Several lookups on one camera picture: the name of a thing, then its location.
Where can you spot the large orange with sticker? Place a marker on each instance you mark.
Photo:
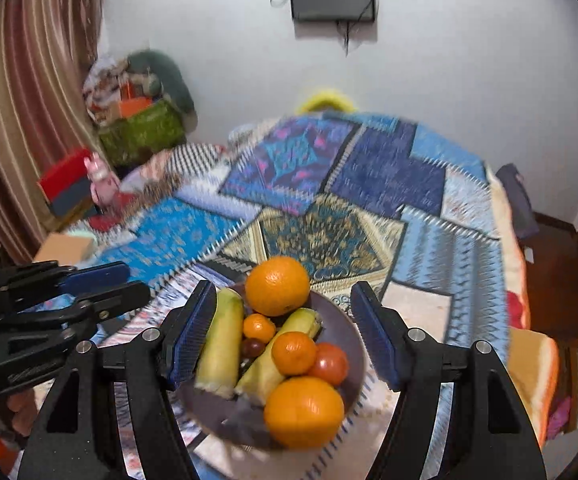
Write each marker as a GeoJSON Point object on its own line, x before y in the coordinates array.
{"type": "Point", "coordinates": [304, 412]}

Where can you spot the dark grey garment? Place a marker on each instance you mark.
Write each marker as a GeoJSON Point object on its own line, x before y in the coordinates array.
{"type": "Point", "coordinates": [516, 200]}

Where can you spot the pink toy rabbit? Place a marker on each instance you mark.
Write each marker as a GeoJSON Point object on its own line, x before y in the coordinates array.
{"type": "Point", "coordinates": [104, 185]}

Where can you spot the pink cloth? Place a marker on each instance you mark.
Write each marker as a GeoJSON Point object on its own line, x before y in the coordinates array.
{"type": "Point", "coordinates": [560, 416]}

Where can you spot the floral printed bag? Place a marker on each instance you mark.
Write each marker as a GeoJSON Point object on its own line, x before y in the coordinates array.
{"type": "Point", "coordinates": [104, 85]}

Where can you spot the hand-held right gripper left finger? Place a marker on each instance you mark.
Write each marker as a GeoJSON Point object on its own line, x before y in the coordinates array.
{"type": "Point", "coordinates": [194, 335]}

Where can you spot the purple round plate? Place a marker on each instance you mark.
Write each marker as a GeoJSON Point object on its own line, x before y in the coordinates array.
{"type": "Point", "coordinates": [341, 330]}

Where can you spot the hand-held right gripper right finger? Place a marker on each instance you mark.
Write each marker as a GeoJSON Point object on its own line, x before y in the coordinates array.
{"type": "Point", "coordinates": [374, 335]}

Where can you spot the black white houndstooth cloth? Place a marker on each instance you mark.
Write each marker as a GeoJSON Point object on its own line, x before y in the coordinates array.
{"type": "Point", "coordinates": [194, 162]}

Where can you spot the person's left hand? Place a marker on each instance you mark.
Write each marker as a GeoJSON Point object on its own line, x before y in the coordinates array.
{"type": "Point", "coordinates": [21, 410]}

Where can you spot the yellow-green banana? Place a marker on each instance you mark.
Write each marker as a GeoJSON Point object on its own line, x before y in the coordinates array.
{"type": "Point", "coordinates": [260, 376]}
{"type": "Point", "coordinates": [221, 342]}

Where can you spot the red tomato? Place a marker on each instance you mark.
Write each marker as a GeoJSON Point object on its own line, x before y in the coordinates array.
{"type": "Point", "coordinates": [333, 365]}

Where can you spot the grey plush cushion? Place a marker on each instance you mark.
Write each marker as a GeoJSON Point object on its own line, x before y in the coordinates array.
{"type": "Point", "coordinates": [169, 80]}

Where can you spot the patchwork printed blanket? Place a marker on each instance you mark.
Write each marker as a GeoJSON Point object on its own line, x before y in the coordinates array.
{"type": "Point", "coordinates": [369, 180]}

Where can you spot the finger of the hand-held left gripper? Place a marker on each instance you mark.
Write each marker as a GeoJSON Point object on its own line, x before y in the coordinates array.
{"type": "Point", "coordinates": [119, 297]}
{"type": "Point", "coordinates": [99, 275]}

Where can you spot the red box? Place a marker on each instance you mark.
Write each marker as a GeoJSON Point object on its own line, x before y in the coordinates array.
{"type": "Point", "coordinates": [64, 172]}

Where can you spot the small mandarin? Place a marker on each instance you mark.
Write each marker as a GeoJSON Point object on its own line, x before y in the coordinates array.
{"type": "Point", "coordinates": [294, 353]}
{"type": "Point", "coordinates": [259, 326]}

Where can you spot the yellow fluffy item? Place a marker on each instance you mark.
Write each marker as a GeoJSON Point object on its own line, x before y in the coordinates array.
{"type": "Point", "coordinates": [326, 101]}

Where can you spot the tan cardboard box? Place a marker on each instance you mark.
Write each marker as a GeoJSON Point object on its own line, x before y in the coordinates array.
{"type": "Point", "coordinates": [64, 249]}

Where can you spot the orange fleece blanket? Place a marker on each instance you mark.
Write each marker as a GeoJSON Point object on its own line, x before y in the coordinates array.
{"type": "Point", "coordinates": [529, 360]}

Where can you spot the striped brown curtain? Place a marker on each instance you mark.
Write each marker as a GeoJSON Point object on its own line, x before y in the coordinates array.
{"type": "Point", "coordinates": [19, 85]}

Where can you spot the orange box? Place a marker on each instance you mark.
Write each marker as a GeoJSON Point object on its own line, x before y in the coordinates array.
{"type": "Point", "coordinates": [135, 106]}

